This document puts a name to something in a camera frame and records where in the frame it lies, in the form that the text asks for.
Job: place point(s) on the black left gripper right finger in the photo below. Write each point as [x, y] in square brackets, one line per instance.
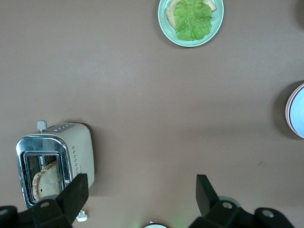
[206, 197]

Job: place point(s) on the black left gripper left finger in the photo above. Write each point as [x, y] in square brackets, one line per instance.
[72, 198]

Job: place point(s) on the white plate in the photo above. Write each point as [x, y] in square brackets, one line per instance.
[286, 114]
[298, 111]

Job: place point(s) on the white power plug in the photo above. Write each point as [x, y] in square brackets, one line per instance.
[82, 216]

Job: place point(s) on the bread slice in toaster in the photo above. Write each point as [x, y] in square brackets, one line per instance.
[48, 183]

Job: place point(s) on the beige and chrome toaster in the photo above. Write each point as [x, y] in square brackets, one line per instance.
[80, 147]

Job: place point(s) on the white round cup rim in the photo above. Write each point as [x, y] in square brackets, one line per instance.
[155, 226]

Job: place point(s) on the green lettuce leaf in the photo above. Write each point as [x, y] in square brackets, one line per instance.
[193, 21]

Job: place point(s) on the green plate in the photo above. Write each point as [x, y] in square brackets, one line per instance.
[217, 19]

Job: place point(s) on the toasted bread slice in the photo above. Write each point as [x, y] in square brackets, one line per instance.
[169, 13]

